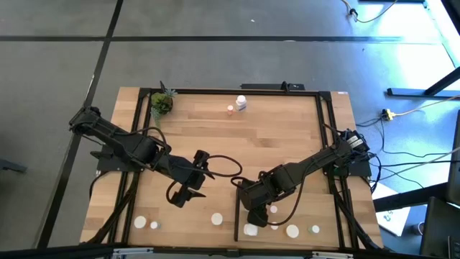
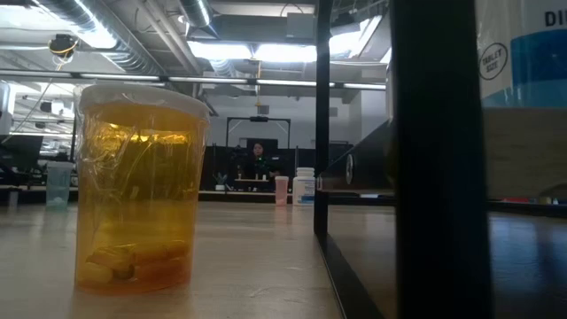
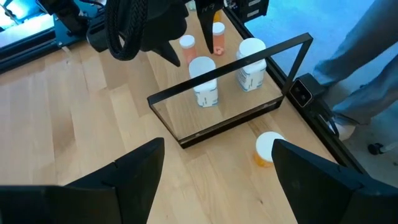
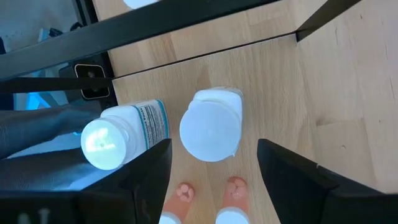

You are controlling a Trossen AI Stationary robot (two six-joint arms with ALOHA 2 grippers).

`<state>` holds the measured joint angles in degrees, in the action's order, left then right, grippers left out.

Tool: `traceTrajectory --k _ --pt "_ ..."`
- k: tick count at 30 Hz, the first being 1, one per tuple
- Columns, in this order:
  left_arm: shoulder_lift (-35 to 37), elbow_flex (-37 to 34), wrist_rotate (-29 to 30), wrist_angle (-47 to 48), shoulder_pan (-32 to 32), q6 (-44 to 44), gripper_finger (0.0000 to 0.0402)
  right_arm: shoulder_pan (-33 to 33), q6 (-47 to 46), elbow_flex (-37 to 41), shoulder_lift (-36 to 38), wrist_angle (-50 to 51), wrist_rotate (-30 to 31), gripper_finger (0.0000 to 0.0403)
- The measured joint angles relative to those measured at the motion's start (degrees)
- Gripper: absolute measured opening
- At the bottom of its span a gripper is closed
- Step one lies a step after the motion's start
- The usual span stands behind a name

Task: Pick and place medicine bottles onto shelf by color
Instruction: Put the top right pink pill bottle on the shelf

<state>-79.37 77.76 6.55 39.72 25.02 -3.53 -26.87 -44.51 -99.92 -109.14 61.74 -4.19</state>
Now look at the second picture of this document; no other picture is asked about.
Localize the large amber pill bottle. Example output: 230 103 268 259
74 82 212 296

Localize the person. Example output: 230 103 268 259
242 141 281 178

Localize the small pink pill bottle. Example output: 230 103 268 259
274 175 290 207

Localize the background wooden table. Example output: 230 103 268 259
198 189 276 197

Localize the long ceiling light strip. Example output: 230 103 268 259
0 68 387 92

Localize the bright ceiling lamp panel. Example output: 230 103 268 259
188 40 252 61
254 43 318 63

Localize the bright ceiling skylight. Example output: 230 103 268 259
330 15 395 64

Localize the grey ceiling unit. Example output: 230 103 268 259
285 12 316 40

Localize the clear small cup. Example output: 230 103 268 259
45 160 74 210

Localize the dark background monitor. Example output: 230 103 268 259
0 135 44 174

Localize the black background rig frame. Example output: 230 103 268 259
225 115 292 150

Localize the black partition wall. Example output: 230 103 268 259
198 144 355 203

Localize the silver round ventilation duct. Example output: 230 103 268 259
179 0 214 28

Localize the silver spiral ventilation duct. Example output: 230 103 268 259
37 0 167 77

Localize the black ceiling camera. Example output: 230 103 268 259
48 33 80 59

